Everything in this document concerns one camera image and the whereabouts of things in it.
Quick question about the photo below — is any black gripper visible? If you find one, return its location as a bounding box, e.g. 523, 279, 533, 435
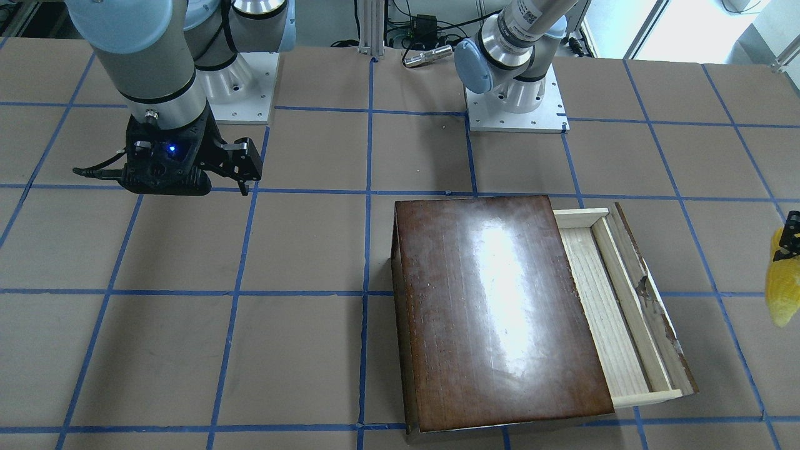
774, 211, 799, 260

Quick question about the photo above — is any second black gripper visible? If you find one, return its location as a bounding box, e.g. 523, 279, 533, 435
125, 105, 263, 196

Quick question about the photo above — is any yellow corn cob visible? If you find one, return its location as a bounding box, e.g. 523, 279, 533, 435
765, 256, 799, 328

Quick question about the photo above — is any light wood drawer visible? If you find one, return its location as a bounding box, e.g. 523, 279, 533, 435
554, 203, 699, 408

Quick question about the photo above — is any dark wooden drawer box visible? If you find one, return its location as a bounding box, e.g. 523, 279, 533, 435
389, 196, 615, 438

